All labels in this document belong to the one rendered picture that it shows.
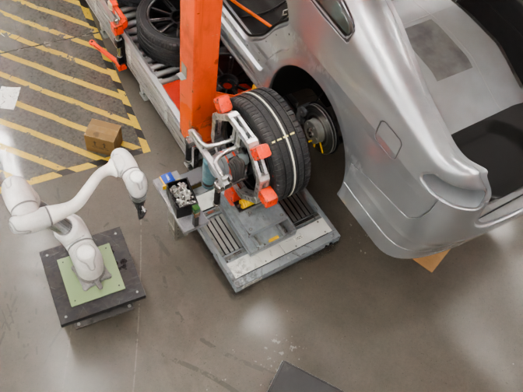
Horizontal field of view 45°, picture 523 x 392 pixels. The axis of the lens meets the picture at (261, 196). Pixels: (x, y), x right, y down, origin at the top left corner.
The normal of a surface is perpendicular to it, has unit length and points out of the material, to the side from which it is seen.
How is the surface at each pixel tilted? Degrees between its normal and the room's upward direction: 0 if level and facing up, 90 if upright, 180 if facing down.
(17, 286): 0
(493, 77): 22
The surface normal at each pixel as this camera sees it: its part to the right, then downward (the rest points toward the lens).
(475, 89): 0.29, -0.22
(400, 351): 0.11, -0.54
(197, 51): 0.52, 0.75
